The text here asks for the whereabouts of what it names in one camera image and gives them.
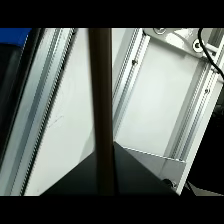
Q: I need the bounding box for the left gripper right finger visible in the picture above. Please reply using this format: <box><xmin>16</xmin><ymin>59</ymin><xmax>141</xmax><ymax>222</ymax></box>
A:
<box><xmin>113</xmin><ymin>141</ymin><xmax>178</xmax><ymax>197</ymax></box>

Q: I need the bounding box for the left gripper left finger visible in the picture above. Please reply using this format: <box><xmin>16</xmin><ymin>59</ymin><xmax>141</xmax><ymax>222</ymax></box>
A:
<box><xmin>40</xmin><ymin>150</ymin><xmax>98</xmax><ymax>197</ymax></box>

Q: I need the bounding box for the blue long-sleeved shirt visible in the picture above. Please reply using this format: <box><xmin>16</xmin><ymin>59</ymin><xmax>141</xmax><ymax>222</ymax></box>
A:
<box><xmin>0</xmin><ymin>28</ymin><xmax>33</xmax><ymax>48</ymax></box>

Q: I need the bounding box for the black cable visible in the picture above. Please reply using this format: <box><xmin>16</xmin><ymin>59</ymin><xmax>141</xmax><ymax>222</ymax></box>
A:
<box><xmin>197</xmin><ymin>28</ymin><xmax>224</xmax><ymax>78</ymax></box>

